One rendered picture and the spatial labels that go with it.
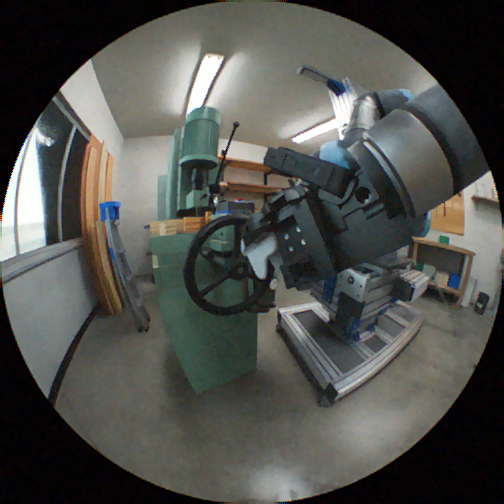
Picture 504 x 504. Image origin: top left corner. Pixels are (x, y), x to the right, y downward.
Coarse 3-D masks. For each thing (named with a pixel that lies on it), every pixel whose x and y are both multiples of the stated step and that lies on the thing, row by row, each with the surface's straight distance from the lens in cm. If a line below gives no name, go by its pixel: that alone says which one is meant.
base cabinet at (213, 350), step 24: (216, 288) 63; (240, 288) 69; (168, 312) 62; (192, 312) 64; (192, 336) 70; (216, 336) 75; (240, 336) 83; (192, 360) 81; (216, 360) 87; (240, 360) 97; (192, 384) 97; (216, 384) 106
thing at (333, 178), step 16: (272, 160) 18; (288, 160) 16; (304, 160) 15; (320, 160) 14; (288, 176) 19; (304, 176) 15; (320, 176) 14; (336, 176) 13; (352, 176) 13; (336, 192) 13
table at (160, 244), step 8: (176, 232) 63; (184, 232) 60; (192, 232) 57; (152, 240) 53; (160, 240) 53; (168, 240) 54; (176, 240) 54; (184, 240) 54; (208, 240) 57; (216, 240) 55; (152, 248) 54; (160, 248) 54; (168, 248) 54; (176, 248) 54; (184, 248) 55; (216, 248) 52; (224, 248) 49; (232, 248) 50
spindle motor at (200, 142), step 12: (204, 108) 84; (192, 120) 81; (204, 120) 79; (216, 120) 82; (192, 132) 77; (204, 132) 76; (216, 132) 79; (192, 144) 73; (204, 144) 72; (216, 144) 78; (192, 156) 70; (204, 156) 70; (216, 156) 75
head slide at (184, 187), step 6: (180, 150) 93; (180, 156) 90; (180, 168) 84; (180, 174) 83; (186, 174) 83; (192, 174) 84; (204, 174) 86; (180, 180) 82; (186, 180) 82; (180, 186) 81; (186, 186) 82; (204, 186) 84; (180, 192) 81; (186, 192) 81; (180, 198) 80; (180, 204) 80; (180, 210) 85
